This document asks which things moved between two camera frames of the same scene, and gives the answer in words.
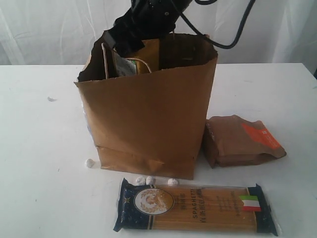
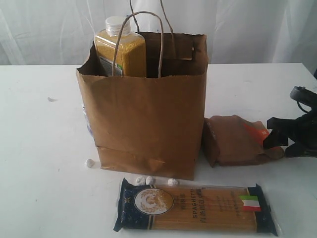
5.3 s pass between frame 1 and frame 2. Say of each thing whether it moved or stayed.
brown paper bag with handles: stayed
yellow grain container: moved
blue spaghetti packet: stayed
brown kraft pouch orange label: stayed
